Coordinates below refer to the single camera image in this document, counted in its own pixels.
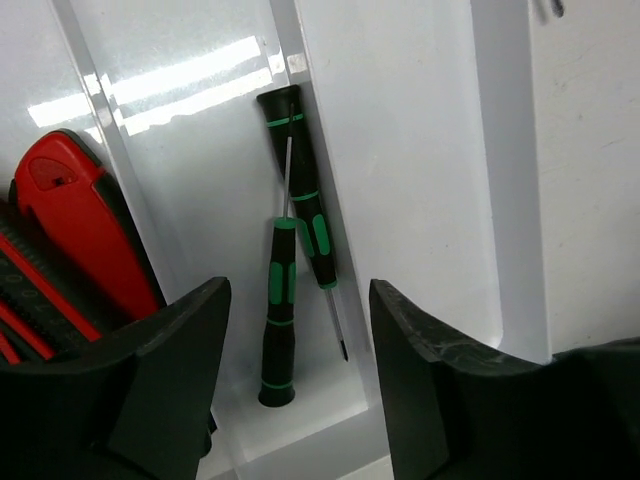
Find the black green precision screwdriver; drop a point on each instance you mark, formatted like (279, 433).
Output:
(283, 111)
(279, 338)

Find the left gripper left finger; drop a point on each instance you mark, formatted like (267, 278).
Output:
(132, 405)

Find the white compartment tray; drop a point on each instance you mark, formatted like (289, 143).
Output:
(421, 113)

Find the red utility knife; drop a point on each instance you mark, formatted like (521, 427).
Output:
(48, 307)
(62, 185)

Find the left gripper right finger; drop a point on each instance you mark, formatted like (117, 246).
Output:
(456, 408)

